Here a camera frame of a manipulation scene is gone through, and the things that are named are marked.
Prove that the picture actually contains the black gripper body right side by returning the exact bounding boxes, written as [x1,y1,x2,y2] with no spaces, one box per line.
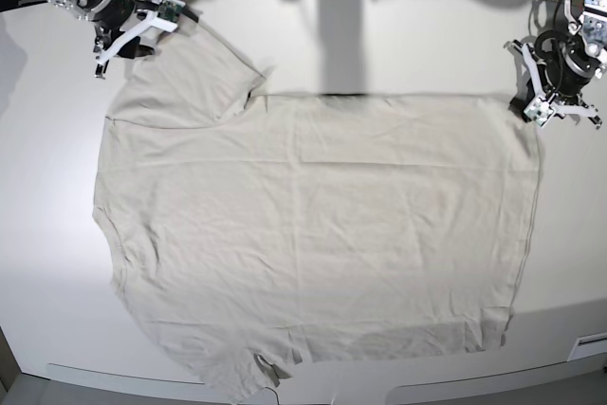
[89,0,159,57]

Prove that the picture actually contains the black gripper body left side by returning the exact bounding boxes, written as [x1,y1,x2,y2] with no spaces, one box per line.
[530,30,602,106]

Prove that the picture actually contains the light grey T-shirt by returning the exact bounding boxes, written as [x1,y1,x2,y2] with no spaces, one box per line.
[94,27,541,397]

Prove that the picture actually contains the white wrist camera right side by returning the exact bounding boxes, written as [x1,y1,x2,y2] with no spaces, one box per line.
[94,0,185,79]

